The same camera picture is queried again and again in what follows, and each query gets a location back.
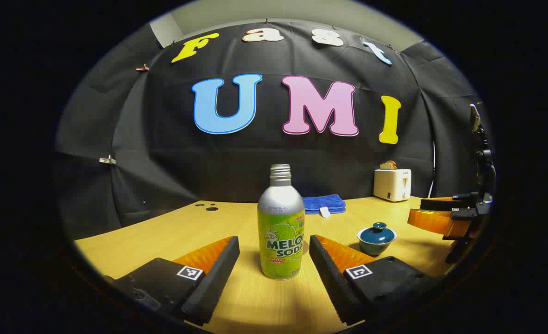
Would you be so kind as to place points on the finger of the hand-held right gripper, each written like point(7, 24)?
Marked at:
point(434, 221)
point(441, 204)

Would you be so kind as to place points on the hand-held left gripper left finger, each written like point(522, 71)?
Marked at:
point(211, 278)

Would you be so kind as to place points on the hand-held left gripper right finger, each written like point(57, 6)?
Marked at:
point(332, 278)

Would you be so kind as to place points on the round brown coaster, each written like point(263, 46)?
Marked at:
point(305, 248)

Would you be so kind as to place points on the teal teacup lid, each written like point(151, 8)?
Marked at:
point(377, 235)

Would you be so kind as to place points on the green label water bottle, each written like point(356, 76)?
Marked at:
point(280, 218)

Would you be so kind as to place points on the white toaster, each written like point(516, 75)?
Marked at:
point(391, 185)

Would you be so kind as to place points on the toast slice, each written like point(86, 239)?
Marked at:
point(388, 165)

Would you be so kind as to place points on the folded blue towel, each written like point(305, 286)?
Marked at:
point(322, 202)

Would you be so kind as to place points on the black backdrop cloth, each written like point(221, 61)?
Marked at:
point(162, 162)

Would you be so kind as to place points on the white cloth clip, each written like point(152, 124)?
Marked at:
point(107, 160)

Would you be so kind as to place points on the red cloth clip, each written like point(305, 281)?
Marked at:
point(142, 68)

